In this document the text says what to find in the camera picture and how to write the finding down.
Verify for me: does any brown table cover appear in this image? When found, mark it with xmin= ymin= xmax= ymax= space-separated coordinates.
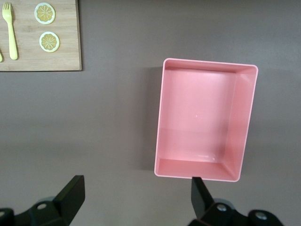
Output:
xmin=0 ymin=0 xmax=301 ymax=226

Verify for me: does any pink plastic bin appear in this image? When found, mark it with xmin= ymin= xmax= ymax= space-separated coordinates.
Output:
xmin=154 ymin=57 xmax=259 ymax=184

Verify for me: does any yellow plastic fork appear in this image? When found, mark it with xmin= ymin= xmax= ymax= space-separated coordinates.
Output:
xmin=1 ymin=1 xmax=19 ymax=61

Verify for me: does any lemon slice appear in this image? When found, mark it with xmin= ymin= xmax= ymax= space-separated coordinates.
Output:
xmin=39 ymin=31 xmax=61 ymax=53
xmin=34 ymin=2 xmax=56 ymax=25

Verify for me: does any bamboo cutting board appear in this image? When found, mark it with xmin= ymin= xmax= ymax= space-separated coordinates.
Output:
xmin=0 ymin=0 xmax=83 ymax=72

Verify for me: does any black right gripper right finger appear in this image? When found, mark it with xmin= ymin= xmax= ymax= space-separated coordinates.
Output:
xmin=190 ymin=176 xmax=250 ymax=226

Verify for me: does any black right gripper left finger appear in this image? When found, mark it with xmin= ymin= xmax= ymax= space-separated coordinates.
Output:
xmin=14 ymin=175 xmax=85 ymax=226

